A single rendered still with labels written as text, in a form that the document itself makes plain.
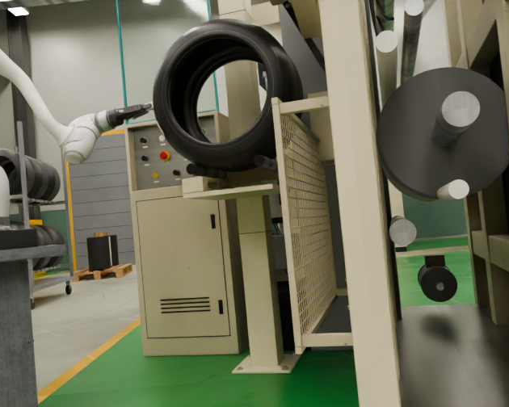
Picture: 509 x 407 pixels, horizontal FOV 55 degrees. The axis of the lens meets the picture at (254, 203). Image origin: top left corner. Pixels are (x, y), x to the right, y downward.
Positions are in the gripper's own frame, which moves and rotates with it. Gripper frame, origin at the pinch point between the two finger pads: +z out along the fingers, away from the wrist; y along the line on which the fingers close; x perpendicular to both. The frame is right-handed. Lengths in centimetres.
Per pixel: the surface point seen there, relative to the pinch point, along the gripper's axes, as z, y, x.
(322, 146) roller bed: 64, 19, 34
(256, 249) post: 23, 26, 71
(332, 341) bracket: 62, -59, 98
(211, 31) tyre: 36.4, -12.9, -16.0
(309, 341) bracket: 56, -59, 97
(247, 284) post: 15, 26, 85
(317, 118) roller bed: 65, 19, 22
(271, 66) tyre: 56, -13, 5
